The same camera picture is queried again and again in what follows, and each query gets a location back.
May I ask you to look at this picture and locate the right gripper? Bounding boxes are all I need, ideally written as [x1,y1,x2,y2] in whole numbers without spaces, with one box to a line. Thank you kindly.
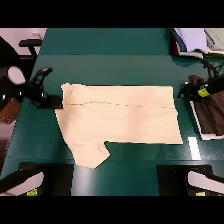
[177,82,201,100]

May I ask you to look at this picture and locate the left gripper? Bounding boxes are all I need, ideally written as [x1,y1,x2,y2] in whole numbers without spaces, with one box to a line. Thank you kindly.
[39,94,65,110]

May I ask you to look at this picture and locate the peach shirt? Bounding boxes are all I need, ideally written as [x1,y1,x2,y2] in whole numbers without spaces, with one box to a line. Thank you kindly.
[54,82,185,170]

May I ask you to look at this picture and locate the brown garment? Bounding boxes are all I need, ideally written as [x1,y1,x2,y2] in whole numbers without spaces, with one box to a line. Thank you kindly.
[187,74,224,137]

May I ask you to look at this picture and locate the white garment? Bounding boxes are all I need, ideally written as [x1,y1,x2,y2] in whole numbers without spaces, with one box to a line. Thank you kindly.
[189,99,224,141]

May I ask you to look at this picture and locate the lavender garment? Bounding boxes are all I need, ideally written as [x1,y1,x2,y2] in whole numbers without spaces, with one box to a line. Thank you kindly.
[172,27,210,56]

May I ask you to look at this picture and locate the grey garment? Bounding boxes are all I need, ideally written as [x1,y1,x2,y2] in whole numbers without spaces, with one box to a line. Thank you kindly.
[203,27,224,56]

